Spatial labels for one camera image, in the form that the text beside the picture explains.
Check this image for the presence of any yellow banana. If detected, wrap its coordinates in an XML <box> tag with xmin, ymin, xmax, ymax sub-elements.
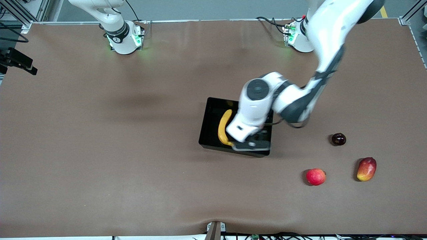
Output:
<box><xmin>218</xmin><ymin>109</ymin><xmax>235</xmax><ymax>147</ymax></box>

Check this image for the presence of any black plastic box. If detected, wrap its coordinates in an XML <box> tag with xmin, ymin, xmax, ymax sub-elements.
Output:
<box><xmin>198</xmin><ymin>97</ymin><xmax>275</xmax><ymax>157</ymax></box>

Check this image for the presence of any red pomegranate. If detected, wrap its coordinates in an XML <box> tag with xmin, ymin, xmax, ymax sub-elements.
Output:
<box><xmin>306</xmin><ymin>168</ymin><xmax>327</xmax><ymax>186</ymax></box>

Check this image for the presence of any red yellow mango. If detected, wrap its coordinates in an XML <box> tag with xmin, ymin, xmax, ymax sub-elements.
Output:
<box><xmin>357</xmin><ymin>157</ymin><xmax>377</xmax><ymax>182</ymax></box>

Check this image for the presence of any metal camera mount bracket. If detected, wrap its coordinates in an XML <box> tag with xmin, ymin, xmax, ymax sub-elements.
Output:
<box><xmin>204</xmin><ymin>221</ymin><xmax>227</xmax><ymax>240</ymax></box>

